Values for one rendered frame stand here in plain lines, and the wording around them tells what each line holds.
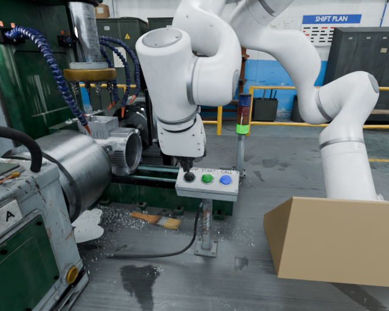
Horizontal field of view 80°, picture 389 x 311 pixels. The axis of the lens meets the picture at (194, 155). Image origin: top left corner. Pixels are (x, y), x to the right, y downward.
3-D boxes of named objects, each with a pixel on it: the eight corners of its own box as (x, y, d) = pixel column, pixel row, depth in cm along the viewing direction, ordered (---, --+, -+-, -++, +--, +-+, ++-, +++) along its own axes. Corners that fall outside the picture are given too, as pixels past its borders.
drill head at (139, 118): (104, 157, 115) (96, 107, 105) (138, 133, 152) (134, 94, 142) (152, 161, 110) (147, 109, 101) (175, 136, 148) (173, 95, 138)
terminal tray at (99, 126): (79, 139, 92) (76, 121, 89) (95, 131, 101) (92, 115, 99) (107, 140, 90) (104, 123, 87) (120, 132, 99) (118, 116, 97)
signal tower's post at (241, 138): (230, 176, 120) (236, 94, 104) (231, 170, 128) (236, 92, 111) (246, 178, 119) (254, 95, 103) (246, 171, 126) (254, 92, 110)
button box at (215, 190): (176, 195, 66) (173, 186, 62) (181, 175, 70) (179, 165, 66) (237, 202, 63) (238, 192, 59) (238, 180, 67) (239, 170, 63)
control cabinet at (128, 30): (95, 137, 436) (74, 16, 360) (107, 130, 481) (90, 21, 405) (148, 139, 427) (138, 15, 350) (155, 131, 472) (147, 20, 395)
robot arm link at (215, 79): (255, 20, 53) (232, 121, 39) (189, 18, 57) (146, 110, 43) (260, -26, 46) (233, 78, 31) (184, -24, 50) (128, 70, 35)
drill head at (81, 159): (-48, 265, 54) (-100, 171, 45) (62, 187, 88) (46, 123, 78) (44, 283, 50) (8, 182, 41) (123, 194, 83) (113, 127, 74)
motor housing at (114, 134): (80, 178, 94) (70, 133, 87) (105, 159, 111) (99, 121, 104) (126, 182, 90) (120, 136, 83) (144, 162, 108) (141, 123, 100)
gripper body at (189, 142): (205, 103, 47) (207, 140, 56) (157, 102, 49) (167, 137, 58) (199, 129, 43) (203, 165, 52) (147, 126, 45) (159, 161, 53)
